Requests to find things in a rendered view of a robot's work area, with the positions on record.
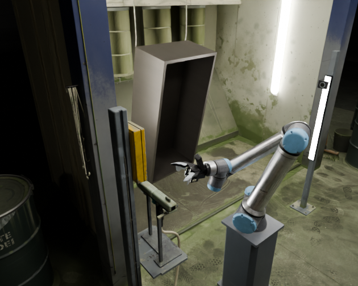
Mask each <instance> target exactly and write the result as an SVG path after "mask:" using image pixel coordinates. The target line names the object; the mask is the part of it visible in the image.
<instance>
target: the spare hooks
mask: <svg viewBox="0 0 358 286"><path fill-rule="evenodd" d="M77 86H78V85H71V86H66V87H65V91H66V93H67V89H68V92H69V97H70V102H71V104H72V110H73V116H74V122H75V126H76V132H77V138H78V137H79V139H78V144H79V147H80V153H81V159H82V165H83V166H82V169H84V168H85V175H86V178H87V180H89V178H88V177H87V176H89V175H90V172H89V174H87V173H86V167H85V160H84V153H85V147H84V150H83V149H82V143H83V146H84V138H83V136H82V130H81V123H80V116H79V111H78V101H77V96H78V92H77V91H78V88H77ZM76 88H77V89H76ZM71 90H72V91H71ZM72 92H73V97H74V103H73V97H72ZM71 97H72V98H71ZM78 99H79V101H80V98H79V96H78ZM74 105H75V109H76V112H75V109H74ZM80 105H81V108H82V110H83V113H84V109H83V107H82V104H81V101H80ZM76 116H77V118H76ZM84 116H85V113H84ZM80 131H81V136H80ZM81 139H82V142H81ZM79 140H80V141H79ZM83 152H84V153H83ZM85 159H86V161H90V159H89V160H87V158H86V153H85Z"/></svg>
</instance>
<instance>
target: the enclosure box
mask: <svg viewBox="0 0 358 286"><path fill-rule="evenodd" d="M216 57H217V52H216V51H213V50H211V49H209V48H206V47H203V46H201V45H199V44H196V43H194V42H192V41H189V40H188V41H187V40H185V41H176V42H171V43H162V44H153V45H144V46H139V47H135V62H134V81H133V92H132V112H131V121H132V122H133V123H135V124H137V125H138V126H140V127H142V128H144V133H145V152H146V162H147V181H148V182H150V184H154V183H156V182H158V181H160V180H161V179H163V178H165V177H167V176H169V175H171V174H173V173H175V172H177V170H176V166H173V165H171V163H176V162H189V163H194V160H195V157H194V155H195V154H196V151H197V146H198V140H199V135H200V132H201V127H202V122H203V117H204V113H205V108H206V103H207V98H208V94H209V89H210V84H211V79H212V76H213V70H214V65H215V60H216Z"/></svg>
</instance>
